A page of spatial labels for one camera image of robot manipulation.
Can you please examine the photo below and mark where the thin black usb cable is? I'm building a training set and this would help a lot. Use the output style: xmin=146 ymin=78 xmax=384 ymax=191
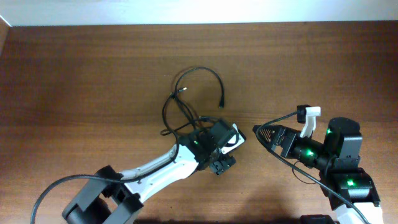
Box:
xmin=174 ymin=66 xmax=226 ymax=110

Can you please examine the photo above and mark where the thick black cable bundle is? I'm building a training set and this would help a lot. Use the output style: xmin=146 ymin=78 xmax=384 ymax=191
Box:
xmin=159 ymin=91 xmax=221 ymax=138

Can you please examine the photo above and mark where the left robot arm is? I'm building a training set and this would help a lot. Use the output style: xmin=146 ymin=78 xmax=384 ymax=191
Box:
xmin=62 ymin=119 xmax=246 ymax=224

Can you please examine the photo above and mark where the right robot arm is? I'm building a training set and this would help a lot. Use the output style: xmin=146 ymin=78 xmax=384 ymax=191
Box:
xmin=253 ymin=116 xmax=384 ymax=223

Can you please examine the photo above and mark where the right camera cable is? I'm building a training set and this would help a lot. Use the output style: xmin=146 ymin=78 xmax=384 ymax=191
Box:
xmin=252 ymin=110 xmax=371 ymax=224

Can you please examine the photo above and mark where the camera cable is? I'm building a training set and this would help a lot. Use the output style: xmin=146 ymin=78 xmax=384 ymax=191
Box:
xmin=252 ymin=110 xmax=371 ymax=224
xmin=30 ymin=136 xmax=181 ymax=224

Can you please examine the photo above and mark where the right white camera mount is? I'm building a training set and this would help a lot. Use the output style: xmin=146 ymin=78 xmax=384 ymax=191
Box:
xmin=300 ymin=106 xmax=321 ymax=138

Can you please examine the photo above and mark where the left camera cable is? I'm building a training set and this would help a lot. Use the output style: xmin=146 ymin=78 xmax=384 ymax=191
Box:
xmin=30 ymin=136 xmax=181 ymax=224

